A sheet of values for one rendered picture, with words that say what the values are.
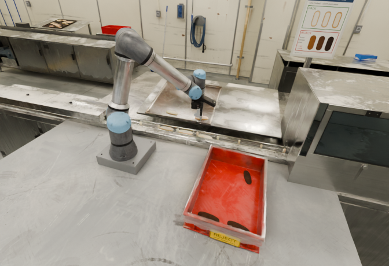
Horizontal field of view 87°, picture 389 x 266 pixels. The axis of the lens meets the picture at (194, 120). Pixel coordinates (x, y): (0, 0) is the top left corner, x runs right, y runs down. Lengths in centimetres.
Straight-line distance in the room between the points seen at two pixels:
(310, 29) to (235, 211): 143
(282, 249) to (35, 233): 99
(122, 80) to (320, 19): 147
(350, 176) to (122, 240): 109
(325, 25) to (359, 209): 125
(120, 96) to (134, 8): 445
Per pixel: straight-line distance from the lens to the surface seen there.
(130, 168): 116
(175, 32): 514
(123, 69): 112
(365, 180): 132
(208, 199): 106
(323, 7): 190
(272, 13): 452
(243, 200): 109
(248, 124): 149
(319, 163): 120
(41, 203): 122
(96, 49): 415
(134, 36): 100
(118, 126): 108
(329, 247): 111
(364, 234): 165
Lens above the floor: 166
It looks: 32 degrees down
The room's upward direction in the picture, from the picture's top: 3 degrees clockwise
